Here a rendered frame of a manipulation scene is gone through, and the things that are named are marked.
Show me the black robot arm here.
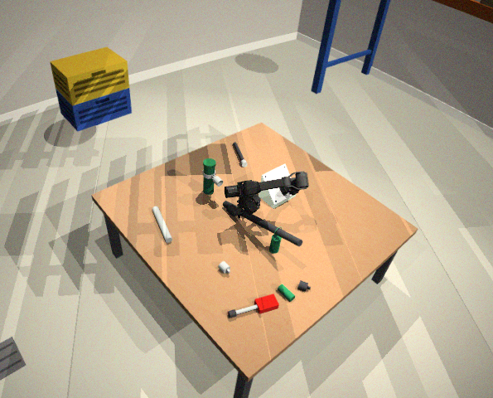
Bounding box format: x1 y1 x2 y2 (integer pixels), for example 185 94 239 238
225 171 309 215

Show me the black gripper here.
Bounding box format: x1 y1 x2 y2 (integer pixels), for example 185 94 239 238
226 194 261 219

